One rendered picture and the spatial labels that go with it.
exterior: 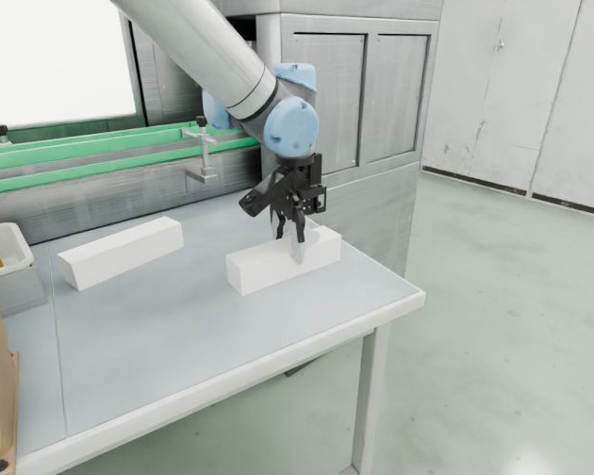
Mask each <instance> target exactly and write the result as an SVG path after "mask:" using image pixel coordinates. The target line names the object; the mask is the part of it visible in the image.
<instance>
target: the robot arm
mask: <svg viewBox="0 0 594 475"><path fill-rule="evenodd" d="M108 1H109V2H110V3H111V4H113V5H114V6H115V7H116V8H117V9H118V10H119V11H120V12H121V13H122V14H123V15H124V16H126V17H127V18H128V19H129V20H130V21H131V22H132V23H133V24H134V25H135V26H136V27H137V28H138V29H140V30H141V31H142V32H143V33H144V34H145V35H146V36H147V37H148V38H149V39H150V40H151V41H153V42H154V43H155V44H156V45H157V46H158V47H159V48H160V49H161V50H162V51H163V52H164V53H165V54H167V55H168V56H169V57H170V58H171V59H172V60H173V61H174V62H175V63H176V64H177V65H178V66H180V67H181V68H182V69H183V70H184V71H185V72H186V73H187V74H188V75H189V76H190V77H191V78H193V79H194V80H195V81H196V82H197V83H198V84H199V85H200V86H201V87H202V88H203V89H204V91H203V106H204V112H205V115H206V120H207V122H208V124H209V125H210V126H211V127H212V128H213V129H216V130H223V129H226V130H230V129H234V128H237V129H239V130H240V131H242V132H243V133H245V134H247V135H248V136H250V137H252V138H253V139H256V140H257V141H259V142H261V143H262V144H264V145H265V146H267V147H268V149H269V150H271V151H272V152H274V153H275V162H276V163H277V164H279V165H281V166H280V167H278V168H277V169H276V170H275V171H274V172H272V173H271V174H270V175H269V176H268V177H266V178H265V179H264V180H263V181H262V182H261V183H259V184H258V185H257V186H256V187H255V188H253V189H252V190H251V191H250V192H249V193H247V194H246V195H245V196H244V197H243V198H241V199H240V200H239V206H240V207H241V208H242V210H243V211H244V212H245V213H247V214H248V215H249V216H251V217H253V218H254V217H256V216H257V215H258V214H259V213H260V212H262V211H263V210H264V209H265V208H266V207H267V206H268V205H269V206H270V217H271V225H272V234H273V238H274V240H277V239H279V238H282V236H283V235H284V234H285V233H286V232H288V231H289V233H290V235H291V239H292V249H293V257H294V258H295V260H296V261H297V262H298V264H302V263H303V260H304V257H305V250H306V249H308V248H309V247H311V246H312V245H314V244H315V243H317V242H318V241H319V240H320V233H319V232H318V231H315V230H311V229H310V228H309V223H308V220H307V219H306V218H305V215H307V216H308V215H311V214H315V212H316V214H318V213H322V212H325V211H326V190H327V186H325V185H323V184H322V154H319V153H317V154H316V153H315V141H316V137H317V135H318V131H319V119H318V115H317V113H316V93H317V87H316V71H315V68H314V67H313V66H312V65H311V64H308V63H276V64H274V65H273V66H272V71H270V69H269V68H268V67H267V66H266V65H265V64H264V62H263V61H262V60H261V59H260V58H259V57H258V55H257V54H256V53H255V52H254V51H253V49H252V48H251V47H250V46H249V45H248V44H247V43H246V41H245V40H244V39H243V38H242V37H241V36H240V34H239V33H238V32H237V31H236V30H235V28H234V27H233V26H232V25H231V24H230V23H229V22H228V21H227V20H226V19H225V18H224V17H223V15H222V14H221V13H220V12H219V11H218V10H217V8H216V7H215V6H214V5H213V4H212V3H211V1H210V0H108ZM322 194H324V204H323V206H321V201H319V195H322ZM319 206H321V207H319Z"/></svg>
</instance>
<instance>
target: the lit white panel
mask: <svg viewBox="0 0 594 475"><path fill-rule="evenodd" d="M127 112H136V111H135V106H134V101H133V95H132V90H131V85H130V79H129V73H128V69H127V63H126V57H125V52H124V42H123V37H122V31H121V26H120V21H119V15H118V10H117V8H116V7H115V6H114V5H113V4H111V3H110V2H109V1H108V0H0V123H4V124H6V125H10V124H19V123H36V122H46V121H54V120H64V119H72V118H82V117H90V116H100V115H108V114H118V113H127Z"/></svg>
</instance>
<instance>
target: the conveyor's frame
mask: <svg viewBox="0 0 594 475"><path fill-rule="evenodd" d="M208 158H209V166H210V167H213V172H214V173H215V174H217V175H218V182H215V183H211V184H207V185H205V184H203V183H202V186H203V191H198V192H194V193H191V194H188V193H187V187H186V179H185V175H186V169H187V168H192V167H197V166H198V167H200V168H201V167H204V164H203V157H202V156H200V157H195V158H190V159H185V160H180V161H175V162H170V163H165V164H160V165H155V166H150V167H145V168H140V169H135V170H130V171H125V172H115V173H111V174H106V175H101V176H95V177H91V178H86V179H80V180H75V181H71V182H66V183H60V184H55V185H51V186H45V187H40V188H32V189H26V188H25V190H21V191H16V192H11V193H6V194H1V195H0V223H6V222H12V223H16V224H17V225H18V227H19V229H20V231H21V233H22V235H23V237H24V238H25V241H26V243H27V245H30V244H34V243H37V242H41V241H45V240H48V239H52V238H58V237H62V236H66V235H70V234H73V233H77V232H80V231H84V230H88V229H91V228H95V227H99V226H103V225H106V224H110V223H114V222H117V221H124V220H127V219H131V218H135V217H138V216H142V215H146V214H149V213H153V212H157V211H160V210H164V209H168V208H171V207H175V206H179V205H185V204H189V203H193V202H196V201H200V200H204V199H207V198H211V197H215V196H218V195H222V194H225V193H229V192H233V191H237V190H240V189H244V188H250V187H254V186H257V185H258V184H259V183H261V182H262V165H261V145H259V146H255V147H250V148H245V149H239V150H235V151H230V152H224V153H219V154H215V155H210V156H208Z"/></svg>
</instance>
